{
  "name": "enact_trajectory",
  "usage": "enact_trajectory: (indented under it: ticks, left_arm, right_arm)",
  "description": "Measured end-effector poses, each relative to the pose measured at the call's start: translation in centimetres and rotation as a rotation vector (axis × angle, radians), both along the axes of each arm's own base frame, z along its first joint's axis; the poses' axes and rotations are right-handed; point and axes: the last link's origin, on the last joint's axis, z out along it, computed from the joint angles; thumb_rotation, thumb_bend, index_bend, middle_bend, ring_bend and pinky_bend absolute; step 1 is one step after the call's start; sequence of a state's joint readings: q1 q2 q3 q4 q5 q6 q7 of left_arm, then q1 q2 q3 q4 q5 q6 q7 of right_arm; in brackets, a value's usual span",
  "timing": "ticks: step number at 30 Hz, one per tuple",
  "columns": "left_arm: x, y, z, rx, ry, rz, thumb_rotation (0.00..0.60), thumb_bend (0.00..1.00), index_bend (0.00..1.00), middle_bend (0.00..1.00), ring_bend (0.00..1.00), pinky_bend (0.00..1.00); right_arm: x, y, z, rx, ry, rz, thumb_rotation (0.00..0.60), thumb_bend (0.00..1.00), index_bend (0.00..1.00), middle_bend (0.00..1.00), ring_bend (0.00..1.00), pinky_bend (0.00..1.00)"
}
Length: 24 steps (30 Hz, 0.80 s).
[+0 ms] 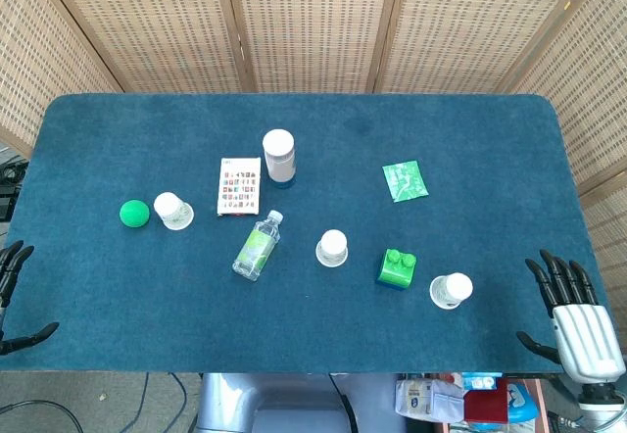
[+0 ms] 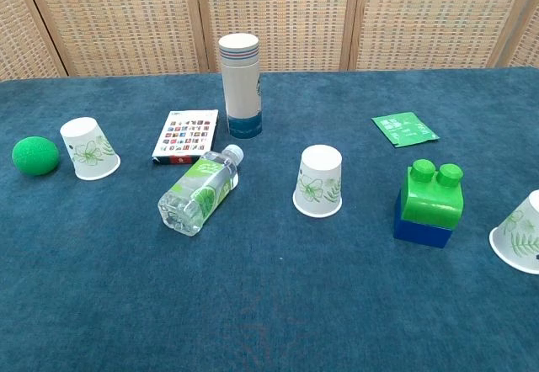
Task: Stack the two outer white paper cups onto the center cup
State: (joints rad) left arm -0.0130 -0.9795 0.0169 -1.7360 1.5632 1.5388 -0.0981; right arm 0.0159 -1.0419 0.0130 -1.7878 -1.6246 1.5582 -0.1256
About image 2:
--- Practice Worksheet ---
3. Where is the white paper cup green flower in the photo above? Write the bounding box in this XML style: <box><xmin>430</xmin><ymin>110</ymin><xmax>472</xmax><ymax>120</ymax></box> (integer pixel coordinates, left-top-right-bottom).
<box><xmin>59</xmin><ymin>116</ymin><xmax>122</xmax><ymax>181</ymax></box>
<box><xmin>292</xmin><ymin>144</ymin><xmax>343</xmax><ymax>219</ymax></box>

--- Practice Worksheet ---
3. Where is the white paper cup blue flower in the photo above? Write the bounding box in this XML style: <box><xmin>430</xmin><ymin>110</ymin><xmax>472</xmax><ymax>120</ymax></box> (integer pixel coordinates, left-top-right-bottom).
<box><xmin>488</xmin><ymin>189</ymin><xmax>539</xmax><ymax>275</ymax></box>

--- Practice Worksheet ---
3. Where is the clear lime water bottle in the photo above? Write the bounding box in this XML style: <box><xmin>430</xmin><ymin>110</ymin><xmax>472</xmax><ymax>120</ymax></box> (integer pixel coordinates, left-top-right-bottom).
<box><xmin>157</xmin><ymin>144</ymin><xmax>245</xmax><ymax>237</ymax></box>

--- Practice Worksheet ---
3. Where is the tall white cylinder canister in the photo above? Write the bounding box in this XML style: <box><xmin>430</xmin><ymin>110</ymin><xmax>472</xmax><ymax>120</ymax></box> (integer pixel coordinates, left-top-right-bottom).
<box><xmin>217</xmin><ymin>33</ymin><xmax>264</xmax><ymax>140</ymax></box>

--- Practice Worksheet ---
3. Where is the white picture card box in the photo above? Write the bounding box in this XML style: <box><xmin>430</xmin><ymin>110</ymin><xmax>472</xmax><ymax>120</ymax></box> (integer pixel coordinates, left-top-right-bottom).
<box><xmin>151</xmin><ymin>109</ymin><xmax>220</xmax><ymax>167</ymax></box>

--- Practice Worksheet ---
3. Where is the blue carpet table cloth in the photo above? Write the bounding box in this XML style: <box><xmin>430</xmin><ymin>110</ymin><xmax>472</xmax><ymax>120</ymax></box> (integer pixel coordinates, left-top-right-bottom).
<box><xmin>0</xmin><ymin>66</ymin><xmax>539</xmax><ymax>372</ymax></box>

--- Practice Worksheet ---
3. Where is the green foil sachet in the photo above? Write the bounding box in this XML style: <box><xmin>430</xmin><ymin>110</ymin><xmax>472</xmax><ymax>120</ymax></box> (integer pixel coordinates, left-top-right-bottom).
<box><xmin>371</xmin><ymin>111</ymin><xmax>440</xmax><ymax>149</ymax></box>

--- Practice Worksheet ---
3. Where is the blue toy building block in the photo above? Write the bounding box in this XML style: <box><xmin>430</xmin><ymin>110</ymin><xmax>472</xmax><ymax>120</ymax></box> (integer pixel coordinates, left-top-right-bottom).
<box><xmin>392</xmin><ymin>190</ymin><xmax>454</xmax><ymax>250</ymax></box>

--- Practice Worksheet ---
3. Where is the green toy building block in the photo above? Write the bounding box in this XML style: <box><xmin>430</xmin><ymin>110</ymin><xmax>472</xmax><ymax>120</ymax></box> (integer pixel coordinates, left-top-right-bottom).
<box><xmin>399</xmin><ymin>158</ymin><xmax>465</xmax><ymax>232</ymax></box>

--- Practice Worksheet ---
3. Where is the woven wooden folding screen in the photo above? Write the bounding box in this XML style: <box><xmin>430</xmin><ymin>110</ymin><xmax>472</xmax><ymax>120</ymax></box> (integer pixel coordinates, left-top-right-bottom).
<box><xmin>0</xmin><ymin>0</ymin><xmax>539</xmax><ymax>82</ymax></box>

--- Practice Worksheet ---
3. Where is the green foam ball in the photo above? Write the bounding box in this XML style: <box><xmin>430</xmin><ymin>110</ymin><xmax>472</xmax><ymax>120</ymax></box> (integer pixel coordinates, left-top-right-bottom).
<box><xmin>11</xmin><ymin>136</ymin><xmax>61</xmax><ymax>177</ymax></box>

